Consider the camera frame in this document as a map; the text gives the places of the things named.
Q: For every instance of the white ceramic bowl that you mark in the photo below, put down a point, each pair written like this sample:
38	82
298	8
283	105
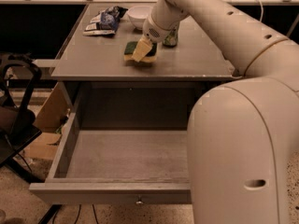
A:
138	14

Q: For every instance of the grey open top drawer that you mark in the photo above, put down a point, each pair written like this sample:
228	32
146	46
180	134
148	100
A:
115	166

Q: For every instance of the black chair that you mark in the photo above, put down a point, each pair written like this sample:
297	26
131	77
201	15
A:
17	128

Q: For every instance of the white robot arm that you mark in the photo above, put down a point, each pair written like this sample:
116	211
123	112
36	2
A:
240	134

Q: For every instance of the green soda can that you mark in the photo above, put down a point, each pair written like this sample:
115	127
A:
172	39

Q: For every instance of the blue chip bag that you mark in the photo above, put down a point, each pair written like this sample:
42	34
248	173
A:
106	22

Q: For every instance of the grey cabinet with counter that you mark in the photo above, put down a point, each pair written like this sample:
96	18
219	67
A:
116	94

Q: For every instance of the metal drawer knob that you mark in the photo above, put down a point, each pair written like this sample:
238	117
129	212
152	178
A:
139	201

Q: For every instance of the green and yellow sponge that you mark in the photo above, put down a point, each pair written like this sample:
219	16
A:
130	47

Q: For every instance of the cardboard box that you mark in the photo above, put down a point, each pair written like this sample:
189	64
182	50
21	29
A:
50	121

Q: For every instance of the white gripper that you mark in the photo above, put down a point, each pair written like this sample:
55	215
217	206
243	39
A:
151	31

